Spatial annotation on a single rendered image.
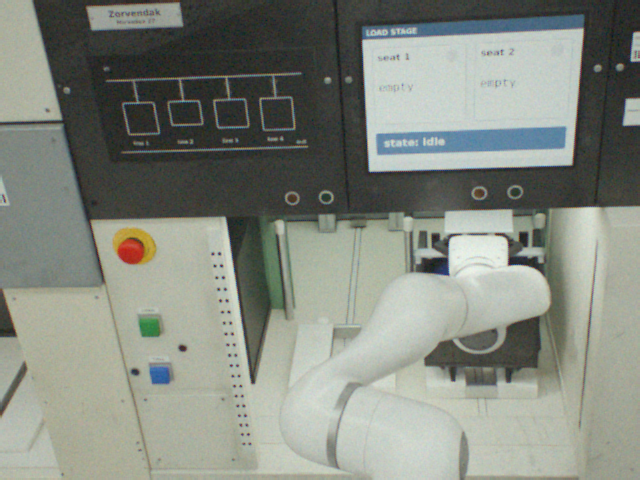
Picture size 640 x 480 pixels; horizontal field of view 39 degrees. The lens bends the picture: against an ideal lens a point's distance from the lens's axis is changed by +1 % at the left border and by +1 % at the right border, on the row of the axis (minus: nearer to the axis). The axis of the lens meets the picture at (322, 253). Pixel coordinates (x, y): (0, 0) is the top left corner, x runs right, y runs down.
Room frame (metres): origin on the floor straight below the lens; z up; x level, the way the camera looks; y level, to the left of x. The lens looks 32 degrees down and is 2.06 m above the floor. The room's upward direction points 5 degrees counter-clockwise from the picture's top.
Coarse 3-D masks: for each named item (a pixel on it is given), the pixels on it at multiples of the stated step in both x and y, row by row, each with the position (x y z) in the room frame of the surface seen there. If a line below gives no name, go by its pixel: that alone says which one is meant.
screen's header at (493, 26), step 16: (560, 16) 1.12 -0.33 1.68; (576, 16) 1.12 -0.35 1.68; (368, 32) 1.15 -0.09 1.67; (384, 32) 1.15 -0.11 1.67; (400, 32) 1.15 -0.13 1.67; (416, 32) 1.14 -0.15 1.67; (432, 32) 1.14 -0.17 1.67; (448, 32) 1.14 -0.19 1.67; (464, 32) 1.14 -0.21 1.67; (480, 32) 1.13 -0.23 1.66; (496, 32) 1.13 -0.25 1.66
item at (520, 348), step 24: (456, 216) 1.43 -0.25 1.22; (480, 216) 1.42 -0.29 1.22; (504, 216) 1.41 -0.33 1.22; (432, 240) 1.53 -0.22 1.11; (528, 240) 1.50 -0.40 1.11; (432, 264) 1.51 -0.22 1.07; (528, 264) 1.47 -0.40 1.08; (528, 336) 1.31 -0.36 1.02; (432, 360) 1.35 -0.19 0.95; (456, 360) 1.34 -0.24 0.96; (480, 360) 1.33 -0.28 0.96; (504, 360) 1.32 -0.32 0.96; (528, 360) 1.32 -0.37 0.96
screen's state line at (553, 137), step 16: (528, 128) 1.13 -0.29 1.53; (544, 128) 1.12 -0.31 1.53; (560, 128) 1.12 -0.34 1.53; (384, 144) 1.15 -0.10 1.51; (400, 144) 1.15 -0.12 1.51; (416, 144) 1.14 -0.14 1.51; (432, 144) 1.14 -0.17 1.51; (448, 144) 1.14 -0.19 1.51; (464, 144) 1.14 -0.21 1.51; (480, 144) 1.13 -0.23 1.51; (496, 144) 1.13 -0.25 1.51; (512, 144) 1.13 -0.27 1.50; (528, 144) 1.13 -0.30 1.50; (544, 144) 1.12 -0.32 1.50; (560, 144) 1.12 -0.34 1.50
